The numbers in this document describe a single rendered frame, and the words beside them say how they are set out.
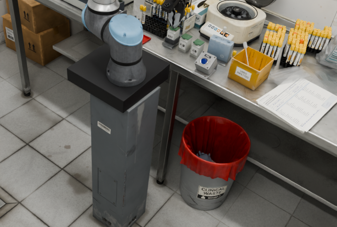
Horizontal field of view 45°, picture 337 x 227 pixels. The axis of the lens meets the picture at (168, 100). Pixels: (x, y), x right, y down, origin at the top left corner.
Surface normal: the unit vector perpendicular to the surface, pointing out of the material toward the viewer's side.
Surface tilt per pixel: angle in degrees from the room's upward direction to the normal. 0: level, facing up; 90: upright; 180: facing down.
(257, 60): 90
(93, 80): 3
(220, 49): 90
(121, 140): 90
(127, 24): 9
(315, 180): 0
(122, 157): 90
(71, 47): 0
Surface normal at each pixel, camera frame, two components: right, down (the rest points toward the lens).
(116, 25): 0.16, -0.65
